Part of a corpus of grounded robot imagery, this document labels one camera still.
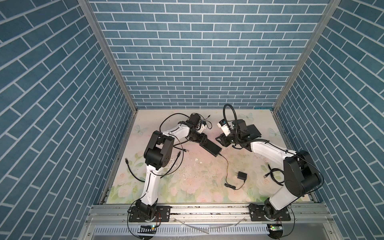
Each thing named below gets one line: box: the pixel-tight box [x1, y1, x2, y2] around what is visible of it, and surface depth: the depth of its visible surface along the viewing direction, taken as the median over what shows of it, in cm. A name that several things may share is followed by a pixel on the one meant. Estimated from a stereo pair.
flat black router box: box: [246, 124, 262, 140], surface depth 107 cm
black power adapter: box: [219, 153, 248, 190], surface depth 88 cm
